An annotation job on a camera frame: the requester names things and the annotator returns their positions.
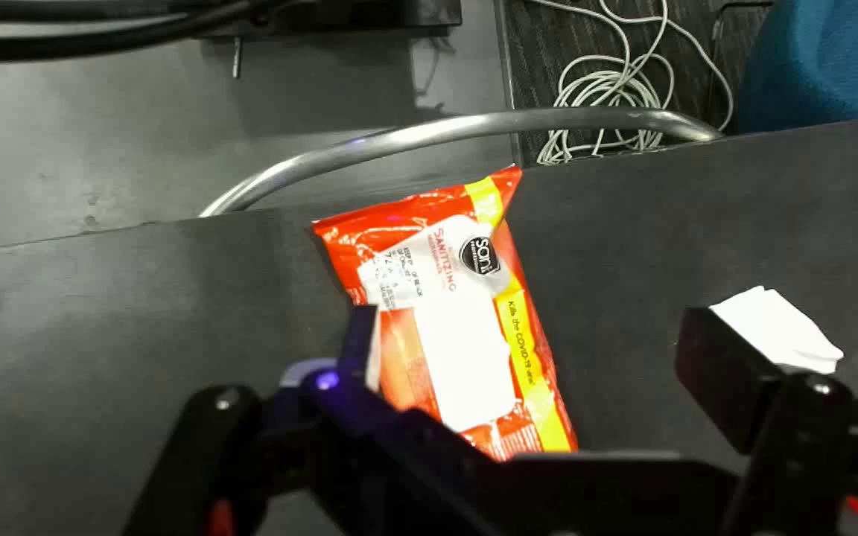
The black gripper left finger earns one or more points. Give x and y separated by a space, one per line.
221 457

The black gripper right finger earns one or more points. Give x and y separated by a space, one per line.
796 448

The orange chip bag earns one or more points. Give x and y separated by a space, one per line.
448 327

